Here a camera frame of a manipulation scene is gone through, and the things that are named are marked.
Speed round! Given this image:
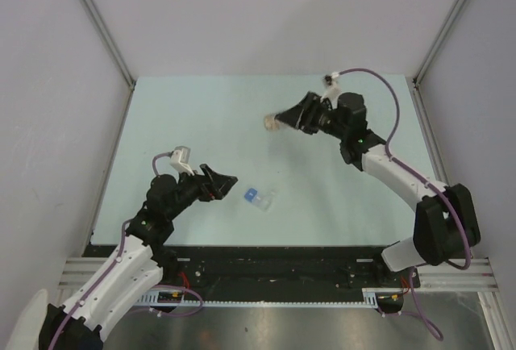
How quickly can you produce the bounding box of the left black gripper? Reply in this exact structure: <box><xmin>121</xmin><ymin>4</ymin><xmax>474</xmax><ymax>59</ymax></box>
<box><xmin>165</xmin><ymin>164</ymin><xmax>236</xmax><ymax>220</ymax></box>

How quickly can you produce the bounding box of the aluminium frame post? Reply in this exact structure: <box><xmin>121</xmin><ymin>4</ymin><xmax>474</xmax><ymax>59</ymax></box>
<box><xmin>412</xmin><ymin>0</ymin><xmax>469</xmax><ymax>86</ymax></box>
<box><xmin>79</xmin><ymin>0</ymin><xmax>135</xmax><ymax>90</ymax></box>

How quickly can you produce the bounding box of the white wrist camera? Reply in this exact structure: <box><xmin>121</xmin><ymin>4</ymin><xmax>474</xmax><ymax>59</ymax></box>
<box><xmin>169</xmin><ymin>146</ymin><xmax>194</xmax><ymax>175</ymax></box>
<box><xmin>322</xmin><ymin>72</ymin><xmax>342</xmax><ymax>104</ymax></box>

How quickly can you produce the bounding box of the clear pill bottle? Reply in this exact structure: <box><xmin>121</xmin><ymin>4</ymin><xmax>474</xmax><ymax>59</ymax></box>
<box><xmin>264</xmin><ymin>114</ymin><xmax>286</xmax><ymax>131</ymax></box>

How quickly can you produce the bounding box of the grey slotted cable duct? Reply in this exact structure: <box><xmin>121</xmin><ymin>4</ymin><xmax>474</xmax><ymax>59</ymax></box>
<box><xmin>136</xmin><ymin>288</ymin><xmax>380</xmax><ymax>310</ymax></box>

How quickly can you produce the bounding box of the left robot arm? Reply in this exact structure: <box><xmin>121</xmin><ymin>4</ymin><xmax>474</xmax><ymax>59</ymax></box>
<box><xmin>38</xmin><ymin>164</ymin><xmax>238</xmax><ymax>349</ymax></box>

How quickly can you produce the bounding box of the left aluminium frame post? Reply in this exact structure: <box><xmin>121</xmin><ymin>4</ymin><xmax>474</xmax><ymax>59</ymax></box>
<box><xmin>79</xmin><ymin>0</ymin><xmax>135</xmax><ymax>90</ymax></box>

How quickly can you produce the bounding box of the aluminium front beam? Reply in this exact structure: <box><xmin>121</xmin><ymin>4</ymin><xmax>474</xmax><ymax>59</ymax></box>
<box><xmin>57</xmin><ymin>257</ymin><xmax>498</xmax><ymax>293</ymax></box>

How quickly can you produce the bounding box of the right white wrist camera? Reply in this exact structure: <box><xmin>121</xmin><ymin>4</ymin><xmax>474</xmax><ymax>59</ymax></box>
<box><xmin>322</xmin><ymin>72</ymin><xmax>342</xmax><ymax>104</ymax></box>

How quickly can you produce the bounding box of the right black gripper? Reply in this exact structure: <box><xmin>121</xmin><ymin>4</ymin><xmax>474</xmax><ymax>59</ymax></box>
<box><xmin>274</xmin><ymin>92</ymin><xmax>347</xmax><ymax>140</ymax></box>

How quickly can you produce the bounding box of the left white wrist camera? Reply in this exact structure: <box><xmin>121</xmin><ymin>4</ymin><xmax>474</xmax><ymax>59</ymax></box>
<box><xmin>169</xmin><ymin>146</ymin><xmax>194</xmax><ymax>175</ymax></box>

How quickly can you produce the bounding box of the right aluminium frame post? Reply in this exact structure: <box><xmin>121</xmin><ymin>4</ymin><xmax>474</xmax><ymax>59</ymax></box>
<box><xmin>412</xmin><ymin>0</ymin><xmax>469</xmax><ymax>86</ymax></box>

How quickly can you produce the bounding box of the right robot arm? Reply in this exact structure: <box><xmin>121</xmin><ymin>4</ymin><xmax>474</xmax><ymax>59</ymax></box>
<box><xmin>272</xmin><ymin>92</ymin><xmax>481</xmax><ymax>286</ymax></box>

